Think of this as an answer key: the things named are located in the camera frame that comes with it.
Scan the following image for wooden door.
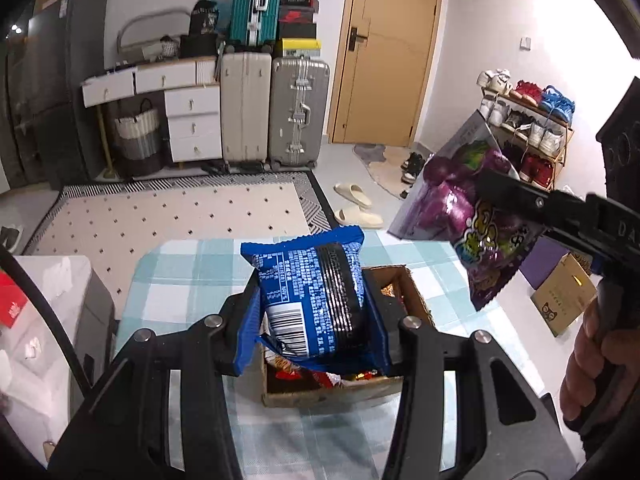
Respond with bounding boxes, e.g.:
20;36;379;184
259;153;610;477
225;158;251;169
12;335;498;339
327;0;446;147

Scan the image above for silver suitcase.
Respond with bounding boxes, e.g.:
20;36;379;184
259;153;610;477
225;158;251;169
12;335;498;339
267;56;331;171

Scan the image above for white curved rail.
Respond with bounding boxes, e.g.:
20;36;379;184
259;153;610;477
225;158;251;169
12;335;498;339
117;7;193;63

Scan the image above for grey refrigerator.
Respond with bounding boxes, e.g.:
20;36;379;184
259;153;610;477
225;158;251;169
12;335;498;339
7;0;108;186

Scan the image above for beige suitcase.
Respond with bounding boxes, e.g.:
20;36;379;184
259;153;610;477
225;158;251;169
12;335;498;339
220;50;273;171

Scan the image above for teal suitcase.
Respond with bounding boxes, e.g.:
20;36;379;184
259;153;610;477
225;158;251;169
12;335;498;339
230;0;285;48

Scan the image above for dark shoes pile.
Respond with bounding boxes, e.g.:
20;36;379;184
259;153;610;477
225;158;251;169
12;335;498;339
400;151;428;200

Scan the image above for white drawer desk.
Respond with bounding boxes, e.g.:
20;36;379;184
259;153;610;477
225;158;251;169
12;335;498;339
81;55;223;166

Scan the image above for beige slipper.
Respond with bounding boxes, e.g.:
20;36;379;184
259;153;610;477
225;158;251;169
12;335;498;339
334;183;373;209
334;207;383;227

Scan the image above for grey door mat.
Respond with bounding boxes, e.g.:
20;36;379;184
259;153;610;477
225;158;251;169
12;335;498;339
352;144;426;200

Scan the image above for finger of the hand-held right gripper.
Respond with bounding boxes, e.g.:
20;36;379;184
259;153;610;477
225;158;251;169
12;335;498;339
542;230;606;276
475;167;593;241

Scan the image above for woven laundry basket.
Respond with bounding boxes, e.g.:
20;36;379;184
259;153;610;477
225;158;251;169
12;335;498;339
114;99;163;177

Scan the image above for printed cardboard box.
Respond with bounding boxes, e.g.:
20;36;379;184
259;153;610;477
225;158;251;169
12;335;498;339
530;252;598;338

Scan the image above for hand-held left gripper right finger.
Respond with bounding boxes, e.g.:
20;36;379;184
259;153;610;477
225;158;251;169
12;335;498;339
361;267;581;480

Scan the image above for black printed paper bag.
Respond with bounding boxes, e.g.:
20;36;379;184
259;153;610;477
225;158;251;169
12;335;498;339
189;1;220;37

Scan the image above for large purple snack bag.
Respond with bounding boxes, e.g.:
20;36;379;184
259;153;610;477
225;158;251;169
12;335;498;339
387;110;546;311

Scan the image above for white mesh basket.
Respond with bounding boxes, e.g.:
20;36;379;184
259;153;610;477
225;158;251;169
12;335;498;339
141;37;181;61

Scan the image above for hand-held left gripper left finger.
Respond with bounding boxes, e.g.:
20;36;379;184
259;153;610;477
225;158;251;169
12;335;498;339
47;287;266;480

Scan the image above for dotted beige rug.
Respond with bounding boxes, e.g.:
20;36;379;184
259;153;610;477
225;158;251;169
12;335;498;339
22;170;341;256

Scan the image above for person's right hand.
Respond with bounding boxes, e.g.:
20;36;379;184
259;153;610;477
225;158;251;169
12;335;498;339
559;300;626;433

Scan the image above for blue snack packet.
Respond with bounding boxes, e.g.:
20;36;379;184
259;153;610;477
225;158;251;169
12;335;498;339
240;226;373;373

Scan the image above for wooden shoe rack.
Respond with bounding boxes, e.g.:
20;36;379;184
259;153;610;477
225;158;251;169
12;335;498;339
475;69;576;193

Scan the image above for plain black shoe box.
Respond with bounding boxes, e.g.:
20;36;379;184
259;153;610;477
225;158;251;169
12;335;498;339
279;22;318;40

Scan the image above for grey side table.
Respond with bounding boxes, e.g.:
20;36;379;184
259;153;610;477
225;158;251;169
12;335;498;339
0;255;116;466

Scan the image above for brown cardboard box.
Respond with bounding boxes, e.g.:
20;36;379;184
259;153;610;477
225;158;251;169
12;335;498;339
257;265;436;408

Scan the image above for black cable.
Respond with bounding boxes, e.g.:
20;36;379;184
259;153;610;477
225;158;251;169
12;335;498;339
0;245;93;401

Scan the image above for red gift box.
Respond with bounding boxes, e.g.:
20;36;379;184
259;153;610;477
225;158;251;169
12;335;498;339
0;270;30;328

